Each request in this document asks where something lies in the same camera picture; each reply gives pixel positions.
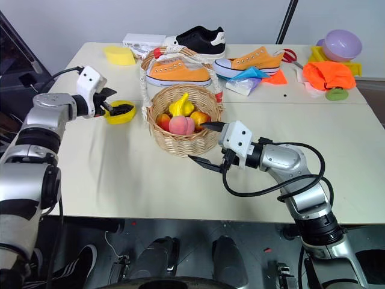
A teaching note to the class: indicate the yellow bowl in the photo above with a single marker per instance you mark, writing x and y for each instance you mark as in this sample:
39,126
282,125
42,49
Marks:
121,118

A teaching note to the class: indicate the dark rounded shape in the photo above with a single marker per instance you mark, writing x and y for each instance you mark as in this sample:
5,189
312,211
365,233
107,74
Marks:
158,257
228,260

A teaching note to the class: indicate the yellow sponge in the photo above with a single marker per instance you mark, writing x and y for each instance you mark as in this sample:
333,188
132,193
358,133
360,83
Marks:
119,56

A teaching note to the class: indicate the yellow plastic bin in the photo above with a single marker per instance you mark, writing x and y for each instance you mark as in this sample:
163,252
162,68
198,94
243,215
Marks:
317,55

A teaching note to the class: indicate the small purple plastic bowl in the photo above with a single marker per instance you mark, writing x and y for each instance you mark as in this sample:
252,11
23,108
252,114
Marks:
319,42

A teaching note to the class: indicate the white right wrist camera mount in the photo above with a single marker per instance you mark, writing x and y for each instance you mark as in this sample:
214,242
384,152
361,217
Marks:
239,137

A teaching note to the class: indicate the green plastic toy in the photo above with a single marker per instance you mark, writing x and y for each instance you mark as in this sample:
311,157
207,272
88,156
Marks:
337,94

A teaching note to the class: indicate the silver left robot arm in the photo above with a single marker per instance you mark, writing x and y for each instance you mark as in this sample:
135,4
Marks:
45,120

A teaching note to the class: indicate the black sneaker with white stripes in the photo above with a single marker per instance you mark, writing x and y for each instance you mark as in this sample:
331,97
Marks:
76,266

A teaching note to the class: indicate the red and yellow toy apple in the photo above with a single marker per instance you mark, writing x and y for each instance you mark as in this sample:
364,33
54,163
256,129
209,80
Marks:
164,121

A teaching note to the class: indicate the dark panel with frame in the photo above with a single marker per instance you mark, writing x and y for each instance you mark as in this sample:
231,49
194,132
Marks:
15,57

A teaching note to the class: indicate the large purple plastic bowl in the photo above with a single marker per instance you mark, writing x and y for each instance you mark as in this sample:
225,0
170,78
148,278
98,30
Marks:
343,45

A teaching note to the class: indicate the yellow toy banana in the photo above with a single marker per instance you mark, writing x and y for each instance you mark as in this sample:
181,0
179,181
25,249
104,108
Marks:
180,106

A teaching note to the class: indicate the dark curved rim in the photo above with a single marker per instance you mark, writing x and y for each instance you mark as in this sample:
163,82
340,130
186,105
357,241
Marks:
180,283

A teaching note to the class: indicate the orange canvas sneaker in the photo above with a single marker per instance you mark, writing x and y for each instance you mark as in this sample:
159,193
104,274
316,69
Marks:
176,74
249,61

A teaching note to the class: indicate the orange triangular cloth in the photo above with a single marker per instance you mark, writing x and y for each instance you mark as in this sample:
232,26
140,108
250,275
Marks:
276,79

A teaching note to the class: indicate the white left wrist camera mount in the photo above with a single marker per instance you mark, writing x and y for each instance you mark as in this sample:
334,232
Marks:
88,84

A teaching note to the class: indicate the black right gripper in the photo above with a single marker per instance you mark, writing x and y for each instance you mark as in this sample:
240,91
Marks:
229,158

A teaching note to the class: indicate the white cardboard box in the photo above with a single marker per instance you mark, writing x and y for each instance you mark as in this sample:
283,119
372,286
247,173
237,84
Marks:
143,40

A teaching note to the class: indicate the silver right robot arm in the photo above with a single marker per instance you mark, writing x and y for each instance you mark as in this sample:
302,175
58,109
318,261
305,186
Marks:
303,186

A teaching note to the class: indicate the black padded bar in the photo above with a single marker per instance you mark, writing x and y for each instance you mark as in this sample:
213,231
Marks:
96,225

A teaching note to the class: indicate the blue triangular cloth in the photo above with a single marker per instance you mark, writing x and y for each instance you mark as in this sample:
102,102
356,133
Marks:
251,73

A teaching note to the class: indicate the white crumpled paper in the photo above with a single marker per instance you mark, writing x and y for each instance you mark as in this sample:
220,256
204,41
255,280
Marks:
306,84

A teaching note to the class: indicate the pink toy peach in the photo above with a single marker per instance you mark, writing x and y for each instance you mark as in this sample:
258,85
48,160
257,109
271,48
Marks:
180,126

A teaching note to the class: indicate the black tripod pole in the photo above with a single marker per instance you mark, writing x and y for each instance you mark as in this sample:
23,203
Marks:
287,21

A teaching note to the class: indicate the orange and red toy fruit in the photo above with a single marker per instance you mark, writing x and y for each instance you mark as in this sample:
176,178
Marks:
198,116

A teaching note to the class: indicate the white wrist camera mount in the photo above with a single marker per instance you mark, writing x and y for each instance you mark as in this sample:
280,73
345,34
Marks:
239,137
88,84

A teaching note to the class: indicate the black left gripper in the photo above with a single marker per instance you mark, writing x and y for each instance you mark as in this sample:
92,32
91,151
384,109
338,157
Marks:
99,106

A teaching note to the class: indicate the black and white sneaker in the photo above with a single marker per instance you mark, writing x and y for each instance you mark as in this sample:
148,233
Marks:
201,42

